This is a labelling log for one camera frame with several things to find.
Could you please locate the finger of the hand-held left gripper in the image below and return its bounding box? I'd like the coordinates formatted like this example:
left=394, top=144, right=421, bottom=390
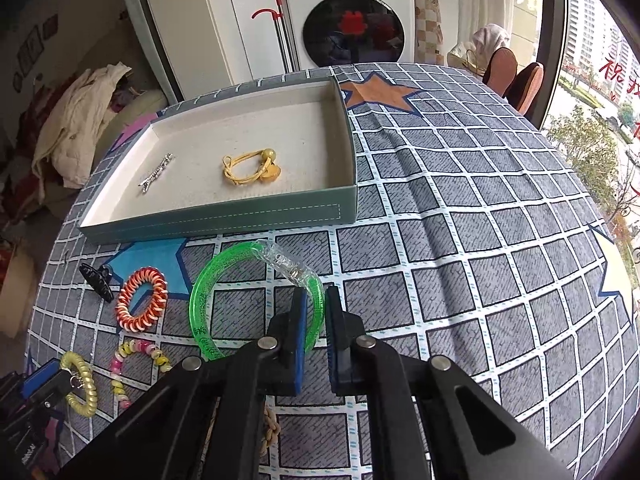
left=22, top=358, right=64, bottom=397

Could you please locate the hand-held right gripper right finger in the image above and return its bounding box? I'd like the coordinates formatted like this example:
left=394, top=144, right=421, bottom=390
left=325, top=284, right=576, bottom=480

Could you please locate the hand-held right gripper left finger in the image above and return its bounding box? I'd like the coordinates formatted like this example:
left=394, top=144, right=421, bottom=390
left=55, top=288, right=308, bottom=480

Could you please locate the brown braided hair tie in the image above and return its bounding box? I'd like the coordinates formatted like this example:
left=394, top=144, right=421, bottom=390
left=262, top=407, right=282, bottom=453

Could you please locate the pink yellow spiral hair tie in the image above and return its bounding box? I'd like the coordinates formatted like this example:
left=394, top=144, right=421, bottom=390
left=110, top=339, right=172, bottom=408

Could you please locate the orange white spiral hair tie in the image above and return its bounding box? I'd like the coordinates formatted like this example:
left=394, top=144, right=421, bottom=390
left=115, top=267, right=169, bottom=332

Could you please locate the black claw hair clip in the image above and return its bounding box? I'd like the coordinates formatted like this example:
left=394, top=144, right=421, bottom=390
left=78, top=262, right=116, bottom=303

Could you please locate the green translucent bangle bracelet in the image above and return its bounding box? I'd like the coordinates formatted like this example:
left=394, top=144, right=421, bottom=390
left=189, top=241, right=326, bottom=361

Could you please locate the teal jewelry tray box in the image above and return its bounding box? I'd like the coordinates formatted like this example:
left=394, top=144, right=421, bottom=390
left=79, top=76, right=359, bottom=245

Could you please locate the cardboard box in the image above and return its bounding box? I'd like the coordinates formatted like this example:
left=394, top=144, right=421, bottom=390
left=0, top=242, right=46, bottom=331

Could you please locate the silver alligator hair clip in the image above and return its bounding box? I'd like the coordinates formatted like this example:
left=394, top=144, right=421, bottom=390
left=138, top=152, right=174, bottom=194

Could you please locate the beige jacket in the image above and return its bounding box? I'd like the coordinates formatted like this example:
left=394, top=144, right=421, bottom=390
left=32, top=62, right=133, bottom=188

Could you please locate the red cloth pile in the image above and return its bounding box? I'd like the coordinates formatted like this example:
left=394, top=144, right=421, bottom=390
left=0, top=75, right=66, bottom=211

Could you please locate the orange brown chair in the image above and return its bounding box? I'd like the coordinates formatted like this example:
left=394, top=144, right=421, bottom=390
left=485, top=47, right=518, bottom=98
left=502, top=62, right=545, bottom=116

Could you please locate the white tall cabinet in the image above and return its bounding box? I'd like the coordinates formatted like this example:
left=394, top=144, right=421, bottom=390
left=137, top=0, right=301, bottom=103

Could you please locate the checkered hanging cloth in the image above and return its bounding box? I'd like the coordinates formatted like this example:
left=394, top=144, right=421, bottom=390
left=414, top=0, right=443, bottom=63

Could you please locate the beige cloth bundle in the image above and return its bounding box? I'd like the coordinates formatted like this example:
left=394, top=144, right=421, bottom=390
left=447, top=24, right=511, bottom=78

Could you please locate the yellow beaded hair tie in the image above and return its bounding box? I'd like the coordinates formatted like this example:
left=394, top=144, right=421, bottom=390
left=222, top=147, right=282, bottom=186

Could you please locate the large dark picture frame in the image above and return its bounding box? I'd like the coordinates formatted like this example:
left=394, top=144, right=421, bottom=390
left=17, top=25, right=43, bottom=76

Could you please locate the red handled mop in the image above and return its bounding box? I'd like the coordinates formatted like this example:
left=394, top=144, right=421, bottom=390
left=251, top=0, right=296, bottom=73

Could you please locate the dark window frame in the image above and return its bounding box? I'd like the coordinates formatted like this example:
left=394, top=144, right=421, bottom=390
left=532, top=0, right=571, bottom=131

